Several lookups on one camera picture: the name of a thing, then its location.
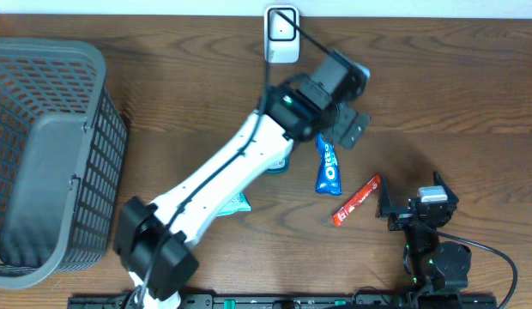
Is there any white barcode scanner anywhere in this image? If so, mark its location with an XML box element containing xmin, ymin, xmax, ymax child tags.
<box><xmin>263</xmin><ymin>4</ymin><xmax>300</xmax><ymax>64</ymax></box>

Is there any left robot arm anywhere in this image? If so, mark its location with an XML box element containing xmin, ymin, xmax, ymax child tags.
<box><xmin>113</xmin><ymin>50</ymin><xmax>370</xmax><ymax>308</ymax></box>

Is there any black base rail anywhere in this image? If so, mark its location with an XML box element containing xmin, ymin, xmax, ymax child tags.
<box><xmin>67</xmin><ymin>294</ymin><xmax>498</xmax><ymax>309</ymax></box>

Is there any grey plastic shopping basket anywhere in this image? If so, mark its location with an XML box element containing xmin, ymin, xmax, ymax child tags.
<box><xmin>0</xmin><ymin>38</ymin><xmax>128</xmax><ymax>289</ymax></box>

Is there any blue Oreo cookie pack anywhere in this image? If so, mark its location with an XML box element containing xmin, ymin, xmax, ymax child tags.
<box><xmin>315</xmin><ymin>134</ymin><xmax>342</xmax><ymax>196</ymax></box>

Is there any teal mouthwash bottle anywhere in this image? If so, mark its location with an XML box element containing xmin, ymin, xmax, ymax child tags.
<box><xmin>266</xmin><ymin>157</ymin><xmax>288</xmax><ymax>174</ymax></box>

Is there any red Nescafe stick sachet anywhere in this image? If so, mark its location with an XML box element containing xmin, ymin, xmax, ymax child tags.
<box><xmin>332</xmin><ymin>174</ymin><xmax>381</xmax><ymax>227</ymax></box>

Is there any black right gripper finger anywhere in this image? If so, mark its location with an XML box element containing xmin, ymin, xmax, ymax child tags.
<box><xmin>375</xmin><ymin>177</ymin><xmax>391</xmax><ymax>217</ymax></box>
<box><xmin>432</xmin><ymin>171</ymin><xmax>458</xmax><ymax>203</ymax></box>

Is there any white teal wet wipes pack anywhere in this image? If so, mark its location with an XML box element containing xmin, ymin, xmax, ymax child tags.
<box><xmin>217</xmin><ymin>192</ymin><xmax>251</xmax><ymax>217</ymax></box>

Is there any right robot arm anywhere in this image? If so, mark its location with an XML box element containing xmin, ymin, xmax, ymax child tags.
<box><xmin>376</xmin><ymin>172</ymin><xmax>471</xmax><ymax>308</ymax></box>

